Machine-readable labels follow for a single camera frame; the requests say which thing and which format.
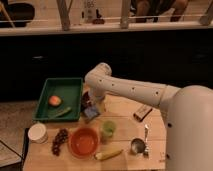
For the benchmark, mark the seated person legs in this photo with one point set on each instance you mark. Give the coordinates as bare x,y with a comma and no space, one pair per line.
147,9

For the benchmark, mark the brown chocolate bar box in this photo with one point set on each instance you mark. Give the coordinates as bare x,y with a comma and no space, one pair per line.
141,113

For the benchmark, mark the small metal cup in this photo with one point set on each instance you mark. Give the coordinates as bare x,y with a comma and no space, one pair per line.
137,146

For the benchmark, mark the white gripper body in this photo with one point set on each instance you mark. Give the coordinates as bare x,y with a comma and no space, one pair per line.
89,104

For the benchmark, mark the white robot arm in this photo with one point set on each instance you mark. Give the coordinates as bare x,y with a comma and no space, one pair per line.
188,111

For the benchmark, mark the black office chair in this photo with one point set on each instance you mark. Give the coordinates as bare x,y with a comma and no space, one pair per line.
20,13

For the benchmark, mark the metal spoon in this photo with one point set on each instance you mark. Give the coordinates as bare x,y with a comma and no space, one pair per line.
146,152

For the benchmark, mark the orange peach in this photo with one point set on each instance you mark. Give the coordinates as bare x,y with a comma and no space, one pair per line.
54,101

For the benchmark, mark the green cucumber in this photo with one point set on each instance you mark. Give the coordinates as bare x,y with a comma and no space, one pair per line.
63,112

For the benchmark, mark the white carton on shelf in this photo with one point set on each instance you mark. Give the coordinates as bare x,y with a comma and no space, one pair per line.
89,7

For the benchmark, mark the blue sponge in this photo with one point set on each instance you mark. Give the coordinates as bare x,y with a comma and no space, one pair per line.
91,112

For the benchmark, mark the red bowl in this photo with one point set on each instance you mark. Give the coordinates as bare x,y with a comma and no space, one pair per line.
83,142

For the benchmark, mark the green plastic cup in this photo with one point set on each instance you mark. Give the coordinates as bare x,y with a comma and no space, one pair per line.
107,130

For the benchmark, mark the green plastic tray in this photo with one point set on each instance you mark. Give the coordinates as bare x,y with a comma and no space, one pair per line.
70,92

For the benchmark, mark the dark grape bunch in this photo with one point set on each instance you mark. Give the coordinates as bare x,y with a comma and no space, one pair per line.
59,139

